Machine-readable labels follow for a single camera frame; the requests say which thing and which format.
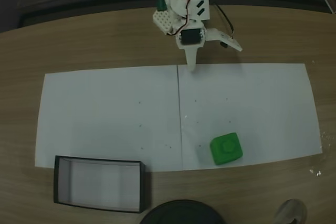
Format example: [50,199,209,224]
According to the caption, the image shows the green cube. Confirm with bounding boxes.
[209,132,244,167]

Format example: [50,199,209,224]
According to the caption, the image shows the person's shoe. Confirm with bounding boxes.
[272,198,308,224]

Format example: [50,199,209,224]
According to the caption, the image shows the black camera cable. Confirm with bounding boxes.
[212,3,236,39]

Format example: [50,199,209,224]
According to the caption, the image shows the white wrist camera mount plate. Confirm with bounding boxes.
[205,27,243,52]

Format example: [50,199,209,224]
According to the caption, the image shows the white perforated base plate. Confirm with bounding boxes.
[152,8,175,36]

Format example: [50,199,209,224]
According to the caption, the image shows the black round object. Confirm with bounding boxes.
[139,199,226,224]

